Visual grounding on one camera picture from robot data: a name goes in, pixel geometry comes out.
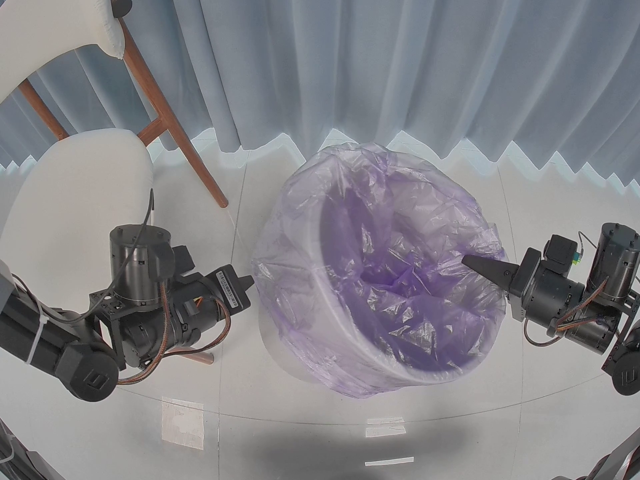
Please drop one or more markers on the pale blue curtain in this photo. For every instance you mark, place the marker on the pale blue curtain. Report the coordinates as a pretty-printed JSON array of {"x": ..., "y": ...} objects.
[{"x": 400, "y": 43}]

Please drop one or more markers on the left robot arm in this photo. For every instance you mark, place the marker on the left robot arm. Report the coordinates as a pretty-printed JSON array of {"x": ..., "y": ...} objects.
[{"x": 140, "y": 263}]

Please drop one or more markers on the purple plastic bag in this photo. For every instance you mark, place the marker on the purple plastic bag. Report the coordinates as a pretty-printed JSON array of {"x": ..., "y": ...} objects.
[{"x": 400, "y": 278}]

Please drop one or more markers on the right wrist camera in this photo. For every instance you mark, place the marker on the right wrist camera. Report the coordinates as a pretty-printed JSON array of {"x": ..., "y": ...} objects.
[{"x": 560, "y": 253}]

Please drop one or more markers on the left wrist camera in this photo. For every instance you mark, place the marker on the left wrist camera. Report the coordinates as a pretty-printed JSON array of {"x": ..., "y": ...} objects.
[{"x": 182, "y": 260}]

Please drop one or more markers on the white trash bin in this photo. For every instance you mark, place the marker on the white trash bin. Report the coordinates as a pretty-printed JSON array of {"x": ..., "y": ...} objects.
[{"x": 310, "y": 278}]

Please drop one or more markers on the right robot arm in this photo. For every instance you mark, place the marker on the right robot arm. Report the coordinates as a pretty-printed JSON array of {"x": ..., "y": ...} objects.
[{"x": 615, "y": 263}]

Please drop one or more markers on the white cushioned wooden chair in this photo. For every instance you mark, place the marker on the white cushioned wooden chair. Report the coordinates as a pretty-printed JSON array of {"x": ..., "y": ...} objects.
[{"x": 75, "y": 178}]

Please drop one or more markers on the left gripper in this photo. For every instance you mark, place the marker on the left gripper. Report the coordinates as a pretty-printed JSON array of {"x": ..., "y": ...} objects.
[{"x": 210, "y": 303}]

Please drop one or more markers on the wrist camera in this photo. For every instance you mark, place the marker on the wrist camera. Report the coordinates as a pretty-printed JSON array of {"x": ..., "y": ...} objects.
[
  {"x": 560, "y": 253},
  {"x": 182, "y": 260}
]

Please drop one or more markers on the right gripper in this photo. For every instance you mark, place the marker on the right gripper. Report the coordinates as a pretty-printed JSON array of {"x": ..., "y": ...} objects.
[{"x": 545, "y": 298}]

